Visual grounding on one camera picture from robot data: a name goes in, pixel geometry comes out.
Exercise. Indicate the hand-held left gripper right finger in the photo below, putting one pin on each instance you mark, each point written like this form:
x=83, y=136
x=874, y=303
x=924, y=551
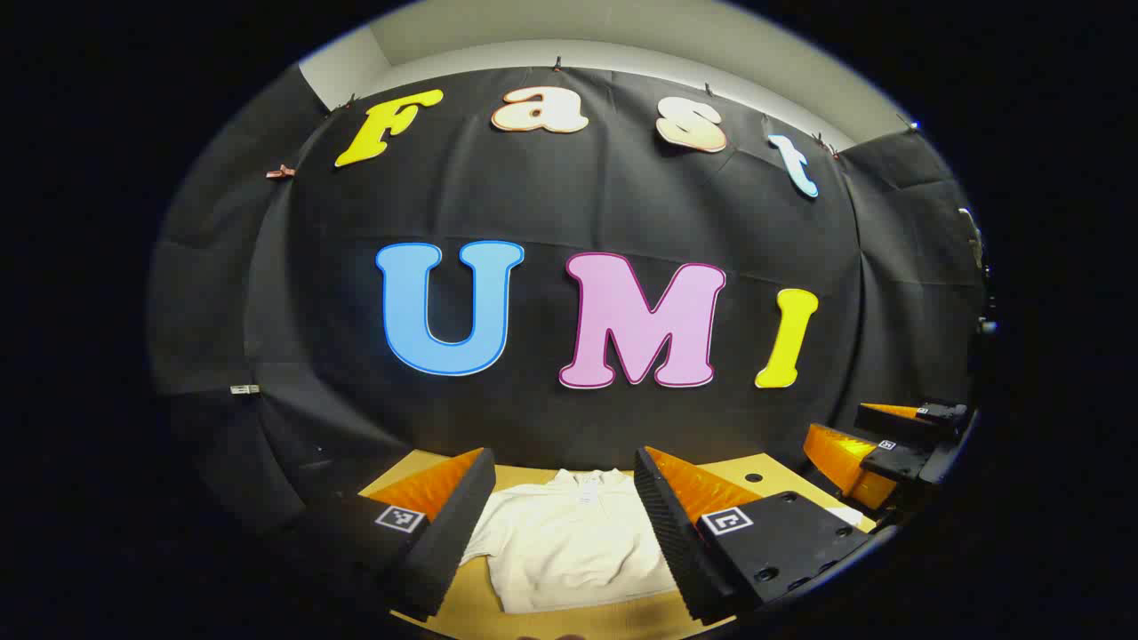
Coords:
x=667, y=533

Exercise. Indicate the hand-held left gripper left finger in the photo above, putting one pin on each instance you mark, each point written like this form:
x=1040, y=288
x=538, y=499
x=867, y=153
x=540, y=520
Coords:
x=453, y=533

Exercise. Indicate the silver metal clip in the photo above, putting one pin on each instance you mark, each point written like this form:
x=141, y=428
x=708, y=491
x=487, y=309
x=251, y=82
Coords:
x=244, y=389

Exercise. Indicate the red clip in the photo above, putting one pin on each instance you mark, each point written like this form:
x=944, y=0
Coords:
x=280, y=172

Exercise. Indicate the white sweatshirt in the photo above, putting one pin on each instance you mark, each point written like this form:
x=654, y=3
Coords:
x=569, y=542

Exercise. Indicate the black backdrop cloth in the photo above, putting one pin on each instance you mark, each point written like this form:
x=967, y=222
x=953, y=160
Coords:
x=622, y=204

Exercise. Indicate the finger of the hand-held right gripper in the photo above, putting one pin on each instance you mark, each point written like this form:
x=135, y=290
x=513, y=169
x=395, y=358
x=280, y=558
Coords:
x=840, y=462
x=889, y=420

